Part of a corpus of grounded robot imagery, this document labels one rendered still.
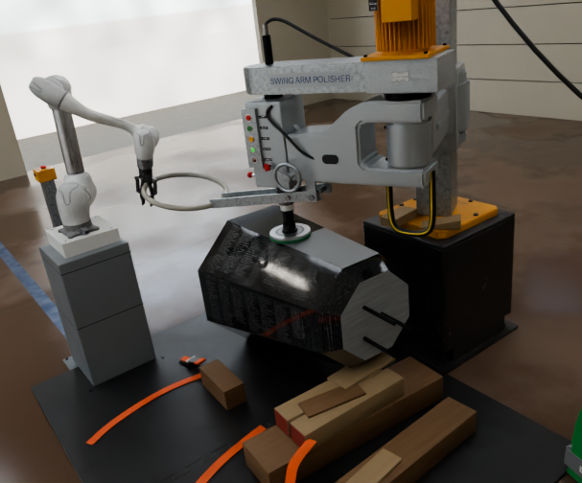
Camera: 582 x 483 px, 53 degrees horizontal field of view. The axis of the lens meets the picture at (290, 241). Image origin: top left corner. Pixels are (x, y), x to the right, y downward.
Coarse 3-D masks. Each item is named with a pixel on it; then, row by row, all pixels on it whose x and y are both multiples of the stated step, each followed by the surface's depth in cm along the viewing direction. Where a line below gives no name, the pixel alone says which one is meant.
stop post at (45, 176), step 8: (48, 168) 398; (40, 176) 393; (48, 176) 396; (56, 176) 399; (40, 184) 403; (48, 184) 400; (48, 192) 401; (56, 192) 404; (48, 200) 402; (56, 200) 405; (48, 208) 408; (56, 208) 407; (56, 216) 408; (56, 224) 410
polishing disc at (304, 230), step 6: (276, 228) 307; (282, 228) 306; (300, 228) 303; (306, 228) 302; (270, 234) 300; (276, 234) 300; (282, 234) 299; (288, 234) 298; (294, 234) 297; (300, 234) 296; (306, 234) 296; (276, 240) 295; (282, 240) 293; (288, 240) 293
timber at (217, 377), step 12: (216, 360) 328; (204, 372) 319; (216, 372) 317; (228, 372) 316; (204, 384) 325; (216, 384) 307; (228, 384) 306; (240, 384) 305; (216, 396) 313; (228, 396) 303; (240, 396) 307; (228, 408) 305
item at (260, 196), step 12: (228, 192) 321; (240, 192) 315; (252, 192) 311; (264, 192) 307; (300, 192) 282; (324, 192) 288; (216, 204) 313; (228, 204) 308; (240, 204) 304; (252, 204) 300
